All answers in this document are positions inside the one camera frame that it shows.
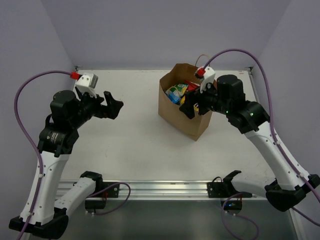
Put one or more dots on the green snack packet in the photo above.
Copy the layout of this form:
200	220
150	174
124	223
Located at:
179	89

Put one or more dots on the aluminium rail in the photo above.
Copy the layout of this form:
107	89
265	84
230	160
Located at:
163	190

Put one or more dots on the brown paper bag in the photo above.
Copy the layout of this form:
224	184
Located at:
192	128

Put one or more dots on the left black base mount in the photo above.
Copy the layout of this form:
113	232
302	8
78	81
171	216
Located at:
98	199

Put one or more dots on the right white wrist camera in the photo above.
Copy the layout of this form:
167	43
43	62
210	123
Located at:
206	75

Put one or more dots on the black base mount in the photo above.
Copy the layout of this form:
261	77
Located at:
223	189
98	199

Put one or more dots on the blue white snack packet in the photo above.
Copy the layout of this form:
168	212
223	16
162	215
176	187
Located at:
174	99

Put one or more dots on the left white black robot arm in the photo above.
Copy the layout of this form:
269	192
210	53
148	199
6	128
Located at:
44	216

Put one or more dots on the red snack bag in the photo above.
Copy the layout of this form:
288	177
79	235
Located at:
191	86

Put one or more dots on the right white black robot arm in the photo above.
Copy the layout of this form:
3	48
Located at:
292	182

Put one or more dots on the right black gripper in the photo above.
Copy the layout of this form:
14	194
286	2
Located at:
192	98

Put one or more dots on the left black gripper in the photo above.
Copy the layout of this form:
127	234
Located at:
100	106

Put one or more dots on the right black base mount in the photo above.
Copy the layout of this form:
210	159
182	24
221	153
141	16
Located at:
223	189

